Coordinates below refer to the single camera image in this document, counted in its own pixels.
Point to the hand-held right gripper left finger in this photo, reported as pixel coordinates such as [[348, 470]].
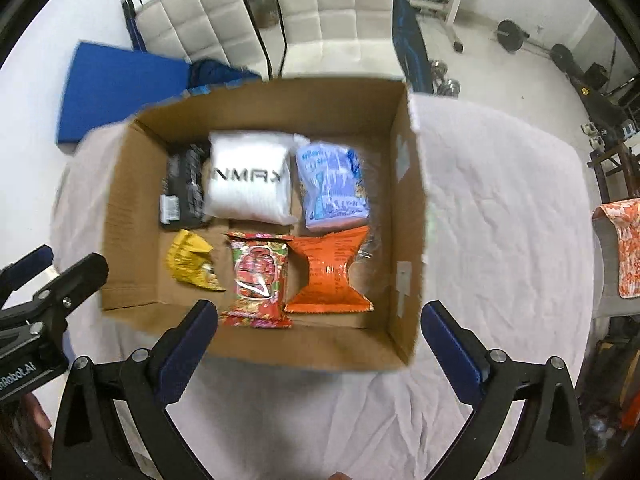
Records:
[[185, 355]]

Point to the black weight bench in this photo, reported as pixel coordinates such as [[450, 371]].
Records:
[[412, 45]]

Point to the cardboard box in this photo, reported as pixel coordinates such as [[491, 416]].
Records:
[[140, 260]]

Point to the short barbell with black plates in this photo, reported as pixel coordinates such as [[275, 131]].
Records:
[[510, 35]]

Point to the person's left hand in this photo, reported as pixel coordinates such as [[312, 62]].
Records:
[[37, 420]]

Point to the white padded chair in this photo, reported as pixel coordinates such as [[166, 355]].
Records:
[[340, 10], [210, 25]]

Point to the white soft packet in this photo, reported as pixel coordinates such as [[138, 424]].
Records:
[[250, 195]]

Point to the grey chair with orange towel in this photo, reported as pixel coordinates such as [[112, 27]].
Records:
[[627, 245]]

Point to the red snack packet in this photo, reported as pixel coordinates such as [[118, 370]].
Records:
[[257, 280]]

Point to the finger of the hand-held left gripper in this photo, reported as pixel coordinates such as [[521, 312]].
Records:
[[30, 262], [75, 280]]

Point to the yellow snack packet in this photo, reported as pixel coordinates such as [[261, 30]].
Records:
[[190, 260]]

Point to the metal dumbbell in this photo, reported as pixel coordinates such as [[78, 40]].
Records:
[[440, 69], [451, 87]]

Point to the blue tissue packet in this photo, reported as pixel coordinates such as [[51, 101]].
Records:
[[332, 190]]

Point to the black box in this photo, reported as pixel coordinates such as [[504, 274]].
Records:
[[596, 75]]

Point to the black packet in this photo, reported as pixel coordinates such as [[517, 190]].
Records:
[[187, 195]]

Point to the dark wooden chair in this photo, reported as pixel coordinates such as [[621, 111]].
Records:
[[615, 160]]

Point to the dark blue cloth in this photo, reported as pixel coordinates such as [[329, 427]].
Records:
[[215, 72]]

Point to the orange snack packet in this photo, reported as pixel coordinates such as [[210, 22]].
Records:
[[327, 275]]

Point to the pair of white shoes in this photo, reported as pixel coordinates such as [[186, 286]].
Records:
[[594, 135]]

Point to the blue foam mat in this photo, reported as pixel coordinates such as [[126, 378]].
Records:
[[115, 90]]

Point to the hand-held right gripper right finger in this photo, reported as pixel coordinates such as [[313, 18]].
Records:
[[450, 355]]

